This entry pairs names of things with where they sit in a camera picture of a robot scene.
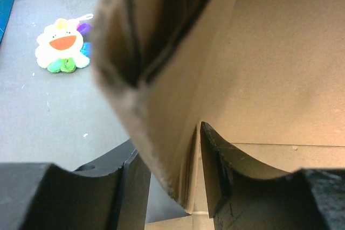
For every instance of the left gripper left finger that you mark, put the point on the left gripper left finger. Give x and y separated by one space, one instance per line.
110 192

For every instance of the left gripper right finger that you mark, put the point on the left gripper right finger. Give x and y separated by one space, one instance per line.
245 193

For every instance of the brown cardboard box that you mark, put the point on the brown cardboard box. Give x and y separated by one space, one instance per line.
267 75

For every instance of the rainbow flower plush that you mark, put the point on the rainbow flower plush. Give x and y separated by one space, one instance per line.
62 47

